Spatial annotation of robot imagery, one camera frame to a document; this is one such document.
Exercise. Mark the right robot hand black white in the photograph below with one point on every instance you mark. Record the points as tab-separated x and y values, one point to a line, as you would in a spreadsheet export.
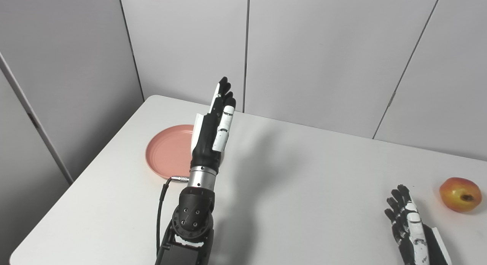
412	234

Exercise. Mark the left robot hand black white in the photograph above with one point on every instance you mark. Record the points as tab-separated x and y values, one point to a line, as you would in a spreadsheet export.
205	143

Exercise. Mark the pink round plate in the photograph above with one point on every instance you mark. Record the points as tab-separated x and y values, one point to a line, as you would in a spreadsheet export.
167	150

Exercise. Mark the red yellow apple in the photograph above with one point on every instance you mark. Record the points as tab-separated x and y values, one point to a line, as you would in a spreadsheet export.
458	194

